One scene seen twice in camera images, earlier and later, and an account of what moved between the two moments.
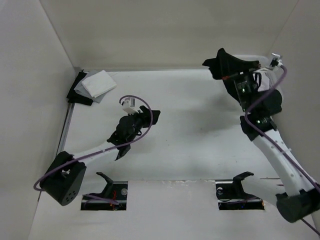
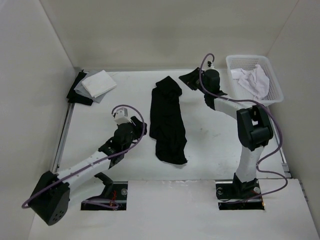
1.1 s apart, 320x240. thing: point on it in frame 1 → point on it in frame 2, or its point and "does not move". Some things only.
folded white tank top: x=99 y=84 does not move
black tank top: x=225 y=67 → x=166 y=124
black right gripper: x=246 y=75 → x=191 y=75
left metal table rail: x=69 y=113 does not move
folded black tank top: x=74 y=96 does not move
